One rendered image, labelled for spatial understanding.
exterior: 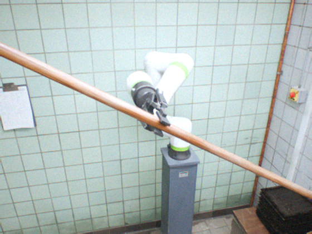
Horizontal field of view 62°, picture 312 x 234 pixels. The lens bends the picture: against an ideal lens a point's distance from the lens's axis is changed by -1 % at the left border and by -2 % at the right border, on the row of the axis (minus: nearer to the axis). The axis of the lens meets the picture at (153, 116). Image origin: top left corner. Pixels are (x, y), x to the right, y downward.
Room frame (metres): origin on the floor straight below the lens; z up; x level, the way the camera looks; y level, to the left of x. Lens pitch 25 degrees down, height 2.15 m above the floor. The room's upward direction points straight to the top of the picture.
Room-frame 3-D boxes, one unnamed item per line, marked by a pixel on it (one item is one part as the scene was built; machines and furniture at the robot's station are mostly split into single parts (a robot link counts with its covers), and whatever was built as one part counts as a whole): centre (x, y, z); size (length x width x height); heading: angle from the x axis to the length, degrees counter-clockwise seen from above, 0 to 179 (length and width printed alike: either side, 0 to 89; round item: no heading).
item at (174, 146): (1.45, -0.16, 1.36); 0.16 x 0.13 x 0.19; 67
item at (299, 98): (1.86, -1.09, 1.46); 0.10 x 0.07 x 0.10; 12
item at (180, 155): (1.50, -0.16, 1.23); 0.26 x 0.15 x 0.06; 13
